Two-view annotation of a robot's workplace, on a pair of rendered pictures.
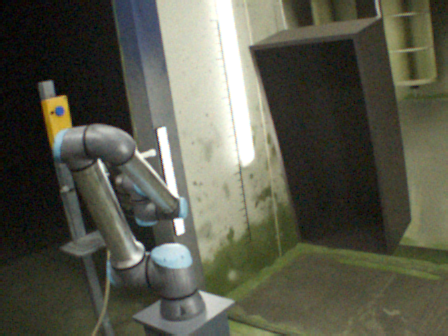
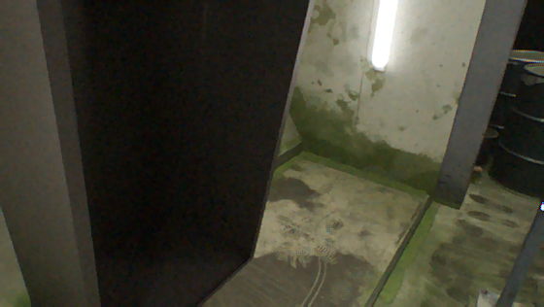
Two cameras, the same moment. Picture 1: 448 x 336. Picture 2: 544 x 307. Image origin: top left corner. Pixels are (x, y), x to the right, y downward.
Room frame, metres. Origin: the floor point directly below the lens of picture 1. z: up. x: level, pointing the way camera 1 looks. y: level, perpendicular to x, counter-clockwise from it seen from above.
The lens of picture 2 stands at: (2.26, 0.15, 1.38)
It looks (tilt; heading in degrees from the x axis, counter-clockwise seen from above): 26 degrees down; 263
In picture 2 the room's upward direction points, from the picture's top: 1 degrees clockwise
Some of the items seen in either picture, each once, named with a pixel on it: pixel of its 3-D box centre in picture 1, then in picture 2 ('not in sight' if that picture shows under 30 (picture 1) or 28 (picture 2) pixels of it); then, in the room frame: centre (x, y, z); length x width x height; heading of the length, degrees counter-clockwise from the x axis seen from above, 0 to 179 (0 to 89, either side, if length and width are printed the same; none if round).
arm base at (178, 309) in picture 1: (180, 299); not in sight; (1.70, 0.24, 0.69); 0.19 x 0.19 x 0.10
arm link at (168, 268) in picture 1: (171, 269); not in sight; (1.70, 0.25, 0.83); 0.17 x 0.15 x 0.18; 74
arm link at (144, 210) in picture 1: (146, 210); not in sight; (1.94, 0.34, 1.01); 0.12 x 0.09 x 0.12; 74
